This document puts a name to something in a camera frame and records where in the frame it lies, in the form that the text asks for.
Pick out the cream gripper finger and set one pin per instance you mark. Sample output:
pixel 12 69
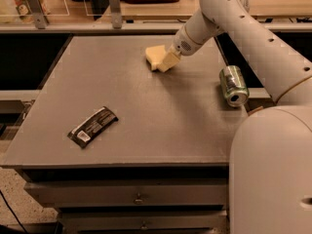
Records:
pixel 169 58

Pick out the yellow sponge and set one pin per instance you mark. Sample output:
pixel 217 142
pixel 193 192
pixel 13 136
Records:
pixel 155 56

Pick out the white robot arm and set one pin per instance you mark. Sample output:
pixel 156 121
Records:
pixel 270 167

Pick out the green soda can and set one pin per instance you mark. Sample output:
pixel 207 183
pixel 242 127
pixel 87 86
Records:
pixel 234 88

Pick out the cardboard box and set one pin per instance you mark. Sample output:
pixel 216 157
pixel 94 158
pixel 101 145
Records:
pixel 250 113

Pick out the grey drawer cabinet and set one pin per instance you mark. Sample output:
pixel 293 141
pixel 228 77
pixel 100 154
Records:
pixel 171 142

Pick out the black snack bar wrapper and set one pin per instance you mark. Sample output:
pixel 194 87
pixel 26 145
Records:
pixel 84 133

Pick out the upper drawer knob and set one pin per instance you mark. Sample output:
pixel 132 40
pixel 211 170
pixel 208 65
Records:
pixel 138 199

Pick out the drawer knob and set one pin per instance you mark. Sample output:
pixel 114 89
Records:
pixel 143 226
pixel 138 199

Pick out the colourful package behind glass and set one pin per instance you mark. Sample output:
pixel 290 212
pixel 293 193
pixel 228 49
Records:
pixel 18 11

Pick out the lower drawer knob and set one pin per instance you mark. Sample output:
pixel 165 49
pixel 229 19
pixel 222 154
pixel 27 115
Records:
pixel 143 226

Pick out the middle metal bracket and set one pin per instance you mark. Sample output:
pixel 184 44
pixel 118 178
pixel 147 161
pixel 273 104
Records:
pixel 115 11

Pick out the metal bracket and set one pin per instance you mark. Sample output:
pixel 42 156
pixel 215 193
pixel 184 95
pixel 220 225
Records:
pixel 39 17
pixel 115 11

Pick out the left metal bracket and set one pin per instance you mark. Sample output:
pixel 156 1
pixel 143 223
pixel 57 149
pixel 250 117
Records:
pixel 39 17

